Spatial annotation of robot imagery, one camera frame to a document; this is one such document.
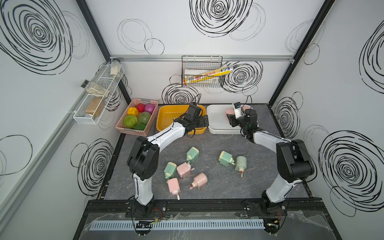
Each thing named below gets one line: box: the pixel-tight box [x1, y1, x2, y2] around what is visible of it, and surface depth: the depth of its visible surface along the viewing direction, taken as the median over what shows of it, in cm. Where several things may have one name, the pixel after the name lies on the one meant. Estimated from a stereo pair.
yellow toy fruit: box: [127, 107, 139, 117], surface depth 110 cm
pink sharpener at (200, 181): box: [191, 172, 208, 190], surface depth 77 cm
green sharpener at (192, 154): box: [186, 146, 200, 164], surface depth 88 cm
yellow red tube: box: [183, 65, 233, 86], surface depth 86 cm
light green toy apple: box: [138, 111, 151, 125], surface depth 104 cm
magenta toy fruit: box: [144, 103, 156, 114], surface depth 112 cm
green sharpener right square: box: [218, 150, 235, 167], surface depth 86 cm
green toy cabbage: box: [123, 114, 138, 129], surface depth 104 cm
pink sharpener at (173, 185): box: [166, 177, 181, 201], surface depth 77 cm
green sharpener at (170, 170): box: [163, 162, 177, 180], surface depth 82 cm
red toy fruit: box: [136, 103, 145, 113], surface depth 114 cm
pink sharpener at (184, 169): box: [176, 162, 192, 178], surface depth 82 cm
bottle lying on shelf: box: [81, 79, 110, 100], surface depth 73 cm
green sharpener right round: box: [234, 155, 247, 178], surface depth 84 cm
